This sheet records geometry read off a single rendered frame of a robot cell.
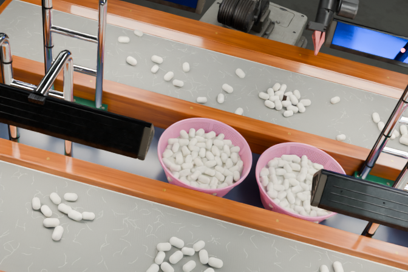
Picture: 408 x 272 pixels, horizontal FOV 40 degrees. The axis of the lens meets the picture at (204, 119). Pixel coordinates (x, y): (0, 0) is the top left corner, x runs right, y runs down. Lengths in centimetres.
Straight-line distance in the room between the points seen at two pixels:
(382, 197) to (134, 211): 62
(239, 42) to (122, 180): 74
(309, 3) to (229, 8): 172
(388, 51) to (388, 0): 254
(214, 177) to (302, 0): 242
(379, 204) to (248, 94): 77
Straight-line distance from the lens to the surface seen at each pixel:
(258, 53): 197
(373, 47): 161
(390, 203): 120
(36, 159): 154
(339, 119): 186
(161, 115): 171
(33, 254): 140
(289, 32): 263
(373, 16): 391
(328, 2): 198
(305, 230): 150
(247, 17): 213
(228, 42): 198
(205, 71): 187
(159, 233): 143
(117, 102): 173
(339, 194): 117
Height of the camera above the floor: 193
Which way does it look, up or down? 44 degrees down
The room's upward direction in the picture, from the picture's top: 13 degrees clockwise
